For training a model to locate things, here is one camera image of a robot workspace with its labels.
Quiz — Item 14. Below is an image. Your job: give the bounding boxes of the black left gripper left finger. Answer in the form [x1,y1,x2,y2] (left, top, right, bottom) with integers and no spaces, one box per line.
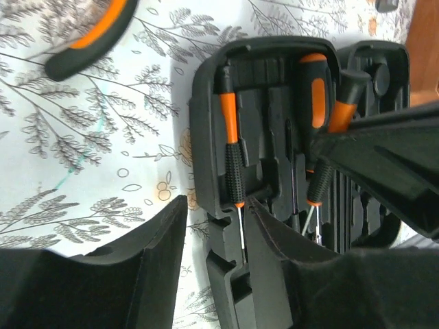
[1,195,187,328]

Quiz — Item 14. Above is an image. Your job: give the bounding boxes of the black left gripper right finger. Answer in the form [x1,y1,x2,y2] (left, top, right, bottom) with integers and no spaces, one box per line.
[245,197,438,328]

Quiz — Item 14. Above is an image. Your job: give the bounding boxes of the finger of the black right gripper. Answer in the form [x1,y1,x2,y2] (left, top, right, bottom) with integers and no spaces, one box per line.
[329,102,438,240]

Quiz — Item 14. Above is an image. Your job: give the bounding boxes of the small orange black screwdriver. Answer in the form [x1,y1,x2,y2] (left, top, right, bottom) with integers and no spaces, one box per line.
[301,70,371,235]

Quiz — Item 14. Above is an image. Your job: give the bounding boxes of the large orange black screwdriver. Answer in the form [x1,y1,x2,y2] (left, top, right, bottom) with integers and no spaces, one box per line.
[296,53,331,173]

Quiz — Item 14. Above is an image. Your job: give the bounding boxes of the black plastic tool case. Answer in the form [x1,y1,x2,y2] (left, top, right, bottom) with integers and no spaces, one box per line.
[189,36,410,328]

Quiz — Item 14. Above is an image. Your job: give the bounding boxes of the orange handled tool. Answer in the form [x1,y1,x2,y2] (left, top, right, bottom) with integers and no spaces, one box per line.
[285,119,300,232]

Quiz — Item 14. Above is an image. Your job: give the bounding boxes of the wooden compartment tray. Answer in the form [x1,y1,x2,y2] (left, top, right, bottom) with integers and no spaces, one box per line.
[405,0,438,106]

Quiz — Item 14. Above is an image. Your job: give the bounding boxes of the steel claw hammer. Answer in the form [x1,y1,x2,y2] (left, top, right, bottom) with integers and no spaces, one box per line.
[375,0,399,13]

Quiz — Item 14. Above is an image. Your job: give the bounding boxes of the orange handled needle-nose pliers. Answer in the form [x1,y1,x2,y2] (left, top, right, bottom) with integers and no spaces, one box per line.
[44,0,138,82]

